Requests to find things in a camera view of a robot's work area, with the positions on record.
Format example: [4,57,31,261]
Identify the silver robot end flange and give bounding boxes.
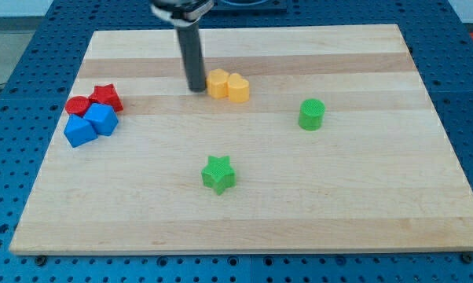
[149,0,214,27]

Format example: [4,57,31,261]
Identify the green star block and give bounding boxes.
[201,156,236,195]

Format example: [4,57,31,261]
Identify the red cylinder block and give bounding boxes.
[64,96,91,117]

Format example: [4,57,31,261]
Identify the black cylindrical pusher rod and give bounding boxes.
[176,22,206,92]

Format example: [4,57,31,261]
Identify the yellow heart block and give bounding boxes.
[227,73,250,103]

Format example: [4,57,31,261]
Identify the red star block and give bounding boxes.
[89,84,123,112]

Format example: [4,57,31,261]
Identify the green cylinder block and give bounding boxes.
[298,98,326,131]

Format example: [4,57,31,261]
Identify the yellow pentagon block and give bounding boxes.
[206,68,229,99]

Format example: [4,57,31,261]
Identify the blue cube block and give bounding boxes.
[64,114,97,148]

